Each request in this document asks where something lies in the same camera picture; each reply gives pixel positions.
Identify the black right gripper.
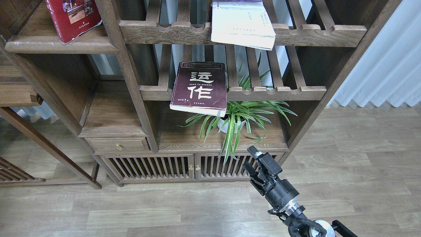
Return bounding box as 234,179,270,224
243,146,300,213

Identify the red paperback book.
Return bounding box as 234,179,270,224
45,0,102,43

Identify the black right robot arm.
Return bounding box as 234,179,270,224
243,146,356,237

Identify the white plant pot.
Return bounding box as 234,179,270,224
217,115,246,134

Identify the right slatted cabinet door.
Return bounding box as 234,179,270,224
195,152,285,181

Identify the dark maroon book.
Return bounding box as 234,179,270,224
169,61,227,117

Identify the dark wooden bookshelf unit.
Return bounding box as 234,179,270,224
1,0,401,186

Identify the wooden drawer with brass knob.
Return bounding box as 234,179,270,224
86,137,149,154

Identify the white paperback book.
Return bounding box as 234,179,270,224
211,0,276,50

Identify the white pleated curtain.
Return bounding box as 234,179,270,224
331,0,421,107

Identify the wooden side furniture left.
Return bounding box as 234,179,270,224
0,52,101,189

